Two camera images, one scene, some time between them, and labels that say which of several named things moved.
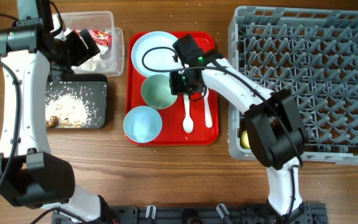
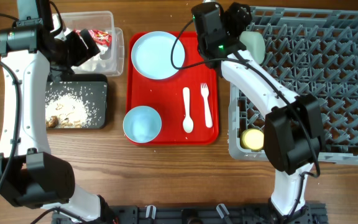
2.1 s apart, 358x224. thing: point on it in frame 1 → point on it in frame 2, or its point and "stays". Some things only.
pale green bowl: [156, 91] → [255, 42]
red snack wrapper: [101, 37] stays
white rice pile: [71, 111] stays
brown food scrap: [53, 122] stays
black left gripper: [81, 48] stays
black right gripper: [179, 83] → [241, 15]
